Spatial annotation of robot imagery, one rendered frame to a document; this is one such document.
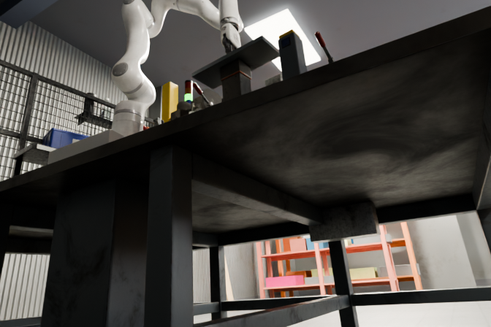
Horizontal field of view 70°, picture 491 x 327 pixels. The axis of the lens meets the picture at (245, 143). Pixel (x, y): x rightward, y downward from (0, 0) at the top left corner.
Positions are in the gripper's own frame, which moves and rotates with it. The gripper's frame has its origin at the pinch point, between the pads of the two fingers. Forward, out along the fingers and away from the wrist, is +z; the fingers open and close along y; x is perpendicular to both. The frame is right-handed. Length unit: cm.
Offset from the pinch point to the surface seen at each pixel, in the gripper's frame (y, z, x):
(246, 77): 1.0, 10.7, -5.7
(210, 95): 16.1, 2.6, 20.8
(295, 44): -7.0, 10.1, -29.5
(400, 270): 642, 79, 10
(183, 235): -37, 75, -4
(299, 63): -6.0, 17.3, -29.8
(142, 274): -18, 82, 27
